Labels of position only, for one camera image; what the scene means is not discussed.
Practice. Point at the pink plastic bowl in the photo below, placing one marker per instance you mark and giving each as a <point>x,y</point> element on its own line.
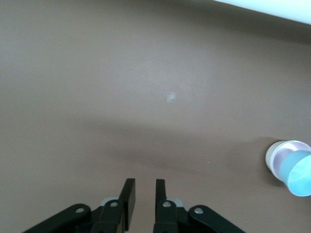
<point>281,153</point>

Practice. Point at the white plastic bowl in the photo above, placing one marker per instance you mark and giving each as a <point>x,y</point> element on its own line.
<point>269,156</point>

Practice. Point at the small tape patch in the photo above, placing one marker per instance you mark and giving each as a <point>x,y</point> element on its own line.
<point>171,96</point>

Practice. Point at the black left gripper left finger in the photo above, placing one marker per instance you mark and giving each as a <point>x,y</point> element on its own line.
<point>111,218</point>

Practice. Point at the blue plastic bowl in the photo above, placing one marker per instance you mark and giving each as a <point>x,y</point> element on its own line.
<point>298,174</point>

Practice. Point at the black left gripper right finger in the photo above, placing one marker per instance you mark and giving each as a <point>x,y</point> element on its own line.
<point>167,218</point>

